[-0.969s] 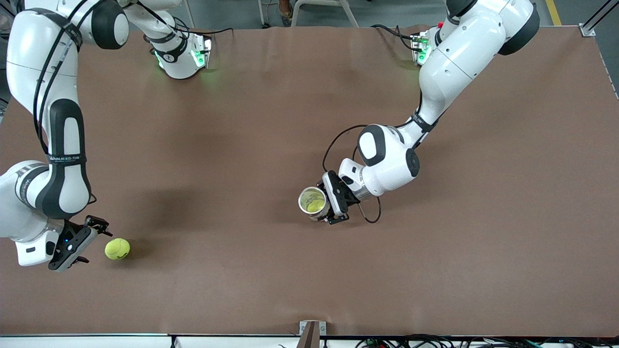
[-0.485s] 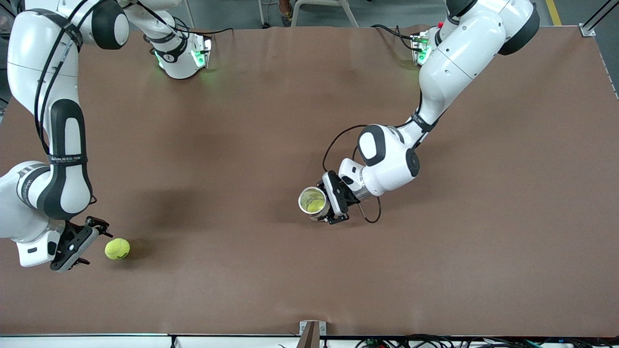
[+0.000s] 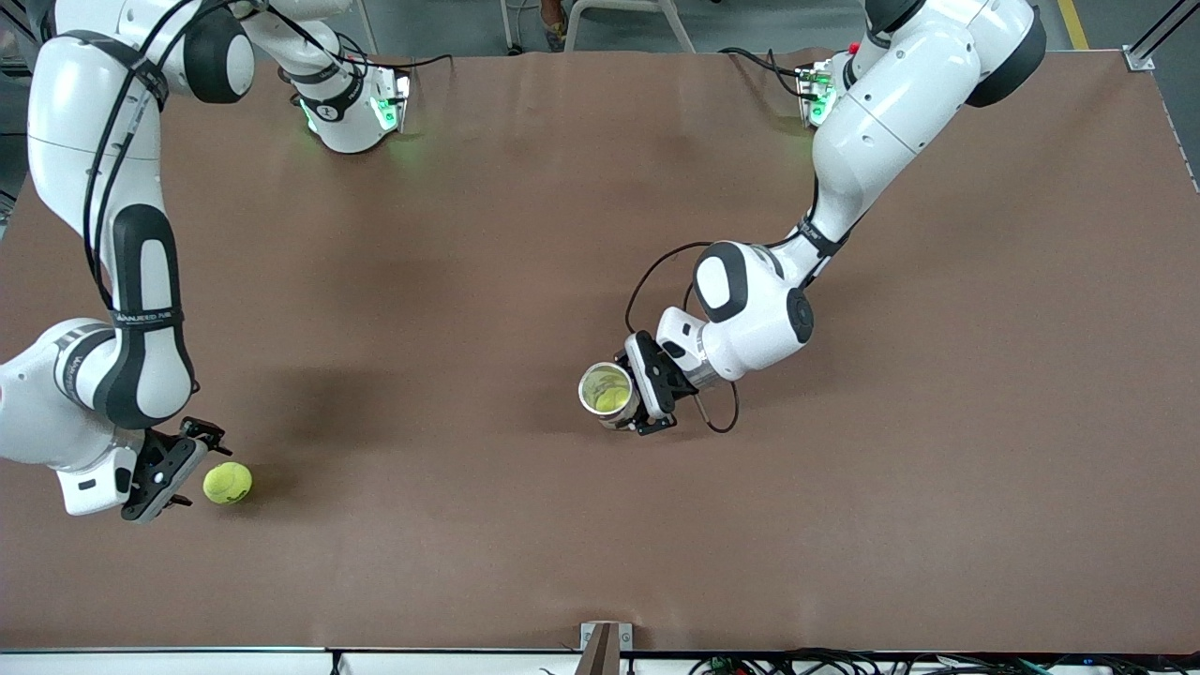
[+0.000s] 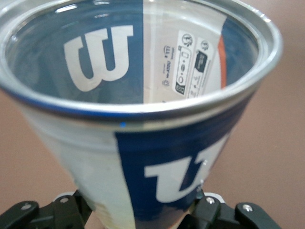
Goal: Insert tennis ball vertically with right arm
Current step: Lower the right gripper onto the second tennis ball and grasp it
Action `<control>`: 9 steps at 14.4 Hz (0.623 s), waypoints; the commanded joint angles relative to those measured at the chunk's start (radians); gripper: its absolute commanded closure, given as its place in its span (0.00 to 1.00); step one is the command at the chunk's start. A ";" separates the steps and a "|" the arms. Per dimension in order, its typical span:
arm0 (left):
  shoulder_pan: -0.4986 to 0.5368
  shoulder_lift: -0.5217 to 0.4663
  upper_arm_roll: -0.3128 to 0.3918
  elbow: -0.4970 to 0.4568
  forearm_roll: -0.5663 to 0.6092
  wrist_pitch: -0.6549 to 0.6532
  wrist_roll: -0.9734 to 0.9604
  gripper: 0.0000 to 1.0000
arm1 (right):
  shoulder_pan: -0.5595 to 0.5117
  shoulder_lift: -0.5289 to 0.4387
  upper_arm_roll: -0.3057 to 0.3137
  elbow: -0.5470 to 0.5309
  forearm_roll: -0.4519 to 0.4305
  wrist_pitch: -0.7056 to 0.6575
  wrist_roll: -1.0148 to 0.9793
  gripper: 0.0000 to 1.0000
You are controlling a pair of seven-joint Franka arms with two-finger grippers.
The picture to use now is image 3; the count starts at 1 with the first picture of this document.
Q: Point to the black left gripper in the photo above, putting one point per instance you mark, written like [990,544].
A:
[677,396]

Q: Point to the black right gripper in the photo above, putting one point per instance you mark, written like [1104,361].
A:
[201,431]

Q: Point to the yellow-green tennis ball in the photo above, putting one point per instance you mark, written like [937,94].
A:
[611,400]
[228,484]

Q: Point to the clear plastic tennis ball can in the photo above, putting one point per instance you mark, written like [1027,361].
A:
[600,377]

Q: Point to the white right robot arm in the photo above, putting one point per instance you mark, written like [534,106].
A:
[141,309]

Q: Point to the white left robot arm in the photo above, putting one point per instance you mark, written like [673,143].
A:
[872,122]

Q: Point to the brown table cover mat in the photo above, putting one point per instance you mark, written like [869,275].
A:
[600,525]

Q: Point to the white table edge rail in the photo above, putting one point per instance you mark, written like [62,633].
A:
[187,664]

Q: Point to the aluminium camera mount post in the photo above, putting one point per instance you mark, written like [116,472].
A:
[600,656]

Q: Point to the white stool frame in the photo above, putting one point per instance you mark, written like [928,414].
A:
[679,28]

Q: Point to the aluminium frame corner post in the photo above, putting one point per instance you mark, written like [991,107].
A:
[1139,59]

